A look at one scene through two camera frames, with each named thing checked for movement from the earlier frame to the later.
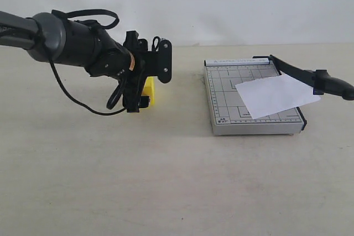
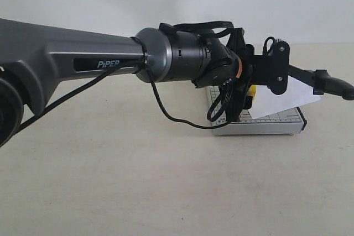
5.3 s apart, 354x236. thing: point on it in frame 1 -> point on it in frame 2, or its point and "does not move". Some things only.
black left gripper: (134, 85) -> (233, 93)
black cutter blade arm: (319, 80) does not move
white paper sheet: (272, 95) does not move
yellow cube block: (149, 89) -> (252, 90)
